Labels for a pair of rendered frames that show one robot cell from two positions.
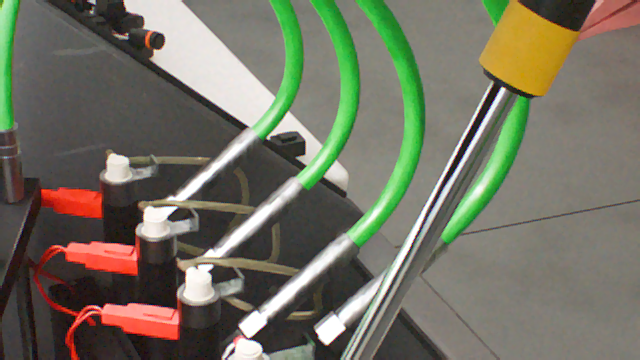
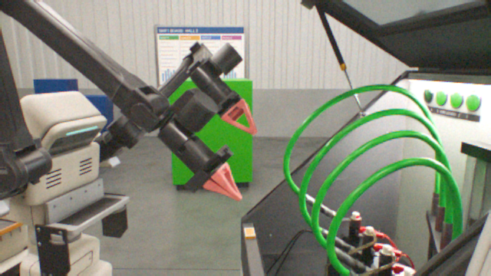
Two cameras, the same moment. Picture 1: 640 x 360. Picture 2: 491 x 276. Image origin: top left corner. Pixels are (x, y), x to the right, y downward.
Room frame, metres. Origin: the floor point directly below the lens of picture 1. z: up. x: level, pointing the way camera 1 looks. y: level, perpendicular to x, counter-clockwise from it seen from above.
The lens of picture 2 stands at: (1.44, 0.09, 1.47)
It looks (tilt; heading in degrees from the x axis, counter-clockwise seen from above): 12 degrees down; 202
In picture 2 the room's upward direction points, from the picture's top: straight up
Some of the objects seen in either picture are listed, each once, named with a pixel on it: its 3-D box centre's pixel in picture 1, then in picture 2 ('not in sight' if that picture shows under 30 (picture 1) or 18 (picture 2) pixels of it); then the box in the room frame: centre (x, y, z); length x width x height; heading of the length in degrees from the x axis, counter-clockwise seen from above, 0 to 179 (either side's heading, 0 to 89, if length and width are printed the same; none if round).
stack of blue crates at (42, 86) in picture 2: not in sight; (76, 111); (-3.39, -5.36, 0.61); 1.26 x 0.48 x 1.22; 111
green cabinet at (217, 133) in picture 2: not in sight; (211, 130); (-2.45, -2.00, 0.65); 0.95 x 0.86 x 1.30; 119
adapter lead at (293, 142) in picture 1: (242, 153); not in sight; (1.04, 0.07, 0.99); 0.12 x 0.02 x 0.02; 115
